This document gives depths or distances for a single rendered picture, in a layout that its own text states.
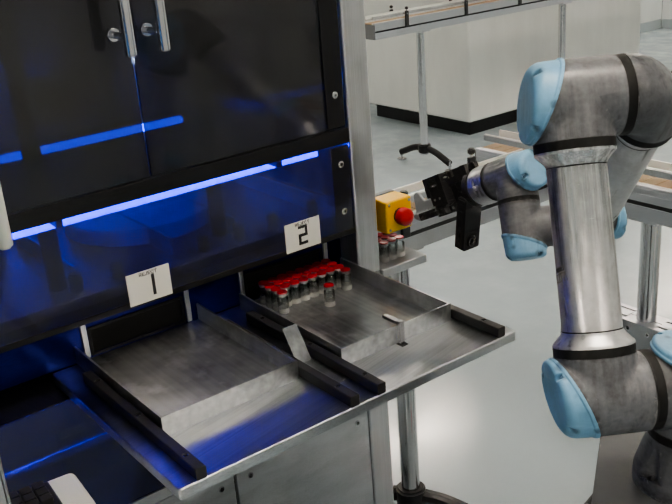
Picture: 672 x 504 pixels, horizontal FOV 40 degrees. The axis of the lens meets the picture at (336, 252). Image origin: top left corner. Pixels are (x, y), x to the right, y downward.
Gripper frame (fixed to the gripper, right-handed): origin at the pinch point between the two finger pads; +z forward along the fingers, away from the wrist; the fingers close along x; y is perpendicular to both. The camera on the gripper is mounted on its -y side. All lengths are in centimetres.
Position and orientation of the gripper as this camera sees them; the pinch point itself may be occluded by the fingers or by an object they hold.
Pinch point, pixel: (420, 218)
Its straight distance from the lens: 194.8
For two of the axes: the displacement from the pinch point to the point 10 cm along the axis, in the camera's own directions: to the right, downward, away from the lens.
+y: -3.3, -9.5, -0.1
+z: -5.2, 1.7, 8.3
